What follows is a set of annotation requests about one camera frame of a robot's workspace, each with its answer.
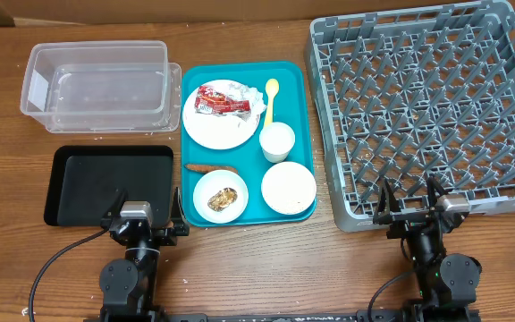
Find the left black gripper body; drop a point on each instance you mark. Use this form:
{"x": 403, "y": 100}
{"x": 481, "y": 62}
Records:
{"x": 159, "y": 238}

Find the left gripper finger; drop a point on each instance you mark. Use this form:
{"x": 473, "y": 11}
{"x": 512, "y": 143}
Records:
{"x": 177, "y": 214}
{"x": 115, "y": 208}

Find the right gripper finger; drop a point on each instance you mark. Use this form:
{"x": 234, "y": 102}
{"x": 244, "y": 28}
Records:
{"x": 434, "y": 191}
{"x": 387, "y": 203}

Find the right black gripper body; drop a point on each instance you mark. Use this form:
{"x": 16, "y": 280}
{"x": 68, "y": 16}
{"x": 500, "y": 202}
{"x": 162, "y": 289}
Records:
{"x": 406, "y": 223}

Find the small white bowl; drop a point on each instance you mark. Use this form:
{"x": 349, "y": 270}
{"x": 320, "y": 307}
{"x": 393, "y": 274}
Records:
{"x": 209, "y": 185}

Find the brown food chunk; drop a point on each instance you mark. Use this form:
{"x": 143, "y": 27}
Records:
{"x": 222, "y": 199}

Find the orange sweet potato stick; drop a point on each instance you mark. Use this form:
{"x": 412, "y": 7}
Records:
{"x": 205, "y": 169}

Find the white bowl with rice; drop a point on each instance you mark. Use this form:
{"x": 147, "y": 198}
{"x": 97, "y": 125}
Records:
{"x": 289, "y": 188}

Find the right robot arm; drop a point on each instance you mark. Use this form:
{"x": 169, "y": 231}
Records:
{"x": 447, "y": 283}

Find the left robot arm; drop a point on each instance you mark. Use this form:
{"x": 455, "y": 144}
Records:
{"x": 128, "y": 284}

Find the grey dishwasher rack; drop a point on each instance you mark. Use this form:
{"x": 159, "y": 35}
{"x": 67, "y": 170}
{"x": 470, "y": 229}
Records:
{"x": 408, "y": 94}

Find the black plastic tray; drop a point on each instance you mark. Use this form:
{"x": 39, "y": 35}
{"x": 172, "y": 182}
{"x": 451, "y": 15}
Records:
{"x": 85, "y": 182}

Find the teal serving tray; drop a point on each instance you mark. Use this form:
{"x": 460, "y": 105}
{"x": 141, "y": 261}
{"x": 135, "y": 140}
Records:
{"x": 290, "y": 107}

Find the large white plate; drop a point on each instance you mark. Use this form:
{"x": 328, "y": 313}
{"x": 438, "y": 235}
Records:
{"x": 216, "y": 131}

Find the clear plastic bin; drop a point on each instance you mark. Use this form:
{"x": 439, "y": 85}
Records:
{"x": 102, "y": 86}

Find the red snack wrapper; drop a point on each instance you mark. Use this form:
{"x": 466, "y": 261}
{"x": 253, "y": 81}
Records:
{"x": 210, "y": 101}

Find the white paper cup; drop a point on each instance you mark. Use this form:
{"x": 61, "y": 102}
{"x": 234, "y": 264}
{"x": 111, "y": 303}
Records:
{"x": 276, "y": 140}

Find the crumpled white napkin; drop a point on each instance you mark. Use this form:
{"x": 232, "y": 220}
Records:
{"x": 241, "y": 92}

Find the yellow plastic spoon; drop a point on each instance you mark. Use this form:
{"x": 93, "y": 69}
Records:
{"x": 272, "y": 89}

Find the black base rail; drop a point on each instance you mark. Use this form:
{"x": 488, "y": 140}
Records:
{"x": 280, "y": 318}

